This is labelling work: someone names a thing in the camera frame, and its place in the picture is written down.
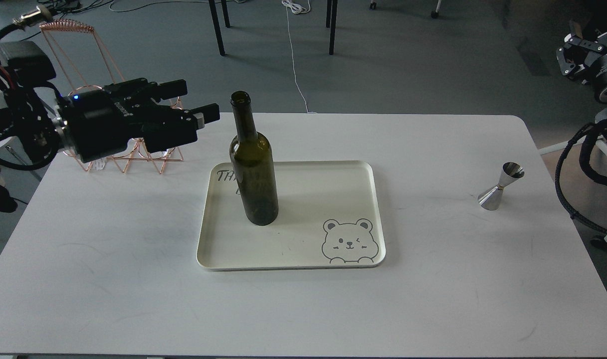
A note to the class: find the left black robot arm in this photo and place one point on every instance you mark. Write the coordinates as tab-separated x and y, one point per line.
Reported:
29	102

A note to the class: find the black table legs right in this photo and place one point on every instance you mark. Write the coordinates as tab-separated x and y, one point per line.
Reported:
331	23

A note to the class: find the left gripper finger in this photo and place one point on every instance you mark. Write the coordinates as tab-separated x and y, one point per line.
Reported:
206	114
167	90

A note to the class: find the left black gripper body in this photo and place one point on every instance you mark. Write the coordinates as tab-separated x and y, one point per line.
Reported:
100	122

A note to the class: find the silver metal jigger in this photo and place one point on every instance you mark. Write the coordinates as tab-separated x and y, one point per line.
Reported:
491	198

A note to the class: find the black table legs left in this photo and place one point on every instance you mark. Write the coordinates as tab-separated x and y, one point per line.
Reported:
216	24

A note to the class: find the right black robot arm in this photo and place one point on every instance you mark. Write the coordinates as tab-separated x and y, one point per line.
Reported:
601	98

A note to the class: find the dark green wine bottle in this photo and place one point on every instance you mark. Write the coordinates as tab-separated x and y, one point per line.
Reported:
252	161

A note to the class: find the cream bear tray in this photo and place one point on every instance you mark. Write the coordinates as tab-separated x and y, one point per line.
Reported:
328	217

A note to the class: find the black table legs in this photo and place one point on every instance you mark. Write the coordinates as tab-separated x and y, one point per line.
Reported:
216	24
331	23

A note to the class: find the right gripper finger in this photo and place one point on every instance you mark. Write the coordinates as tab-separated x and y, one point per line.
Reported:
572	55
596	26

